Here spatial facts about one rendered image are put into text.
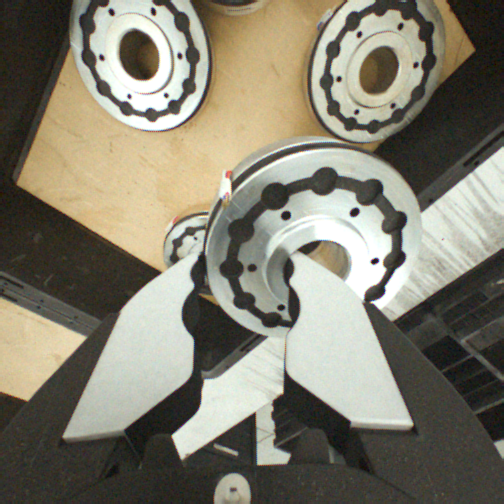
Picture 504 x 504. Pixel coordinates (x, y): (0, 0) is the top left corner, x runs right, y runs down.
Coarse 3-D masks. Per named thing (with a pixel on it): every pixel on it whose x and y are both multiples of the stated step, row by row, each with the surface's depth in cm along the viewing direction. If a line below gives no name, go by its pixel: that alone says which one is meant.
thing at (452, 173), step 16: (496, 128) 16; (480, 144) 16; (496, 144) 16; (464, 160) 16; (480, 160) 16; (432, 176) 17; (448, 176) 17; (464, 176) 17; (416, 192) 18; (432, 192) 17; (0, 272) 20; (16, 272) 21; (16, 288) 21; (32, 288) 21; (48, 288) 22; (48, 304) 22; (64, 304) 22; (80, 304) 23; (80, 320) 23; (96, 320) 23; (256, 336) 26; (240, 352) 25; (208, 368) 27; (224, 368) 27
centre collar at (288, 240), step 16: (304, 224) 10; (320, 224) 10; (336, 224) 10; (352, 224) 11; (272, 240) 11; (288, 240) 11; (304, 240) 11; (320, 240) 11; (336, 240) 11; (352, 240) 11; (272, 256) 11; (288, 256) 11; (352, 256) 11; (368, 256) 11; (272, 272) 11; (352, 272) 12; (272, 288) 12; (288, 288) 12; (352, 288) 12
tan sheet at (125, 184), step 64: (192, 0) 20; (320, 0) 20; (64, 64) 22; (256, 64) 22; (448, 64) 22; (64, 128) 24; (128, 128) 24; (192, 128) 24; (256, 128) 24; (64, 192) 27; (128, 192) 27; (192, 192) 27
